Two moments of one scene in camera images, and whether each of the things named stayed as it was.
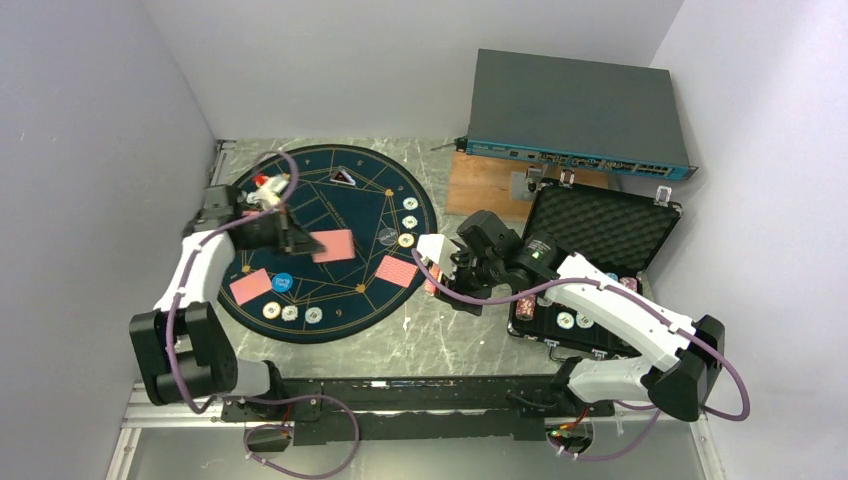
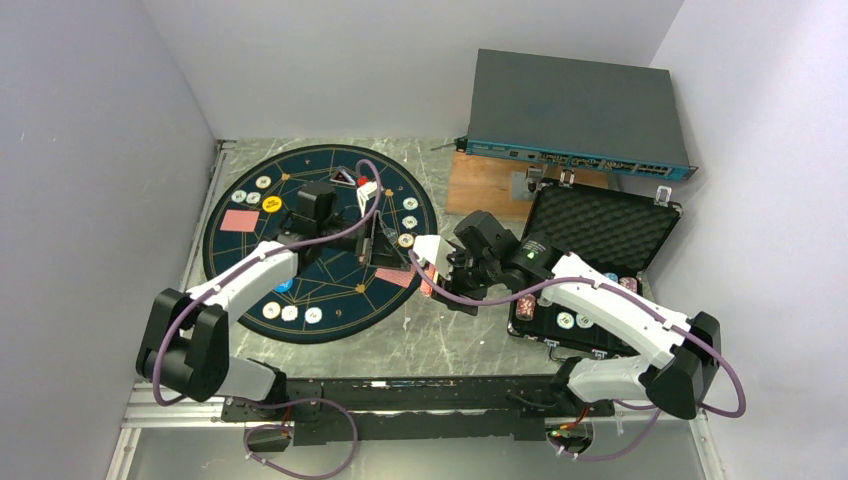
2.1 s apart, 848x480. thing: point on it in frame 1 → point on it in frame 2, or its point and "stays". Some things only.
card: x=396 y=271 stays
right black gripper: x=458 y=283 stays
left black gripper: x=290 y=237 → x=374 y=247
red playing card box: x=431 y=287 stays
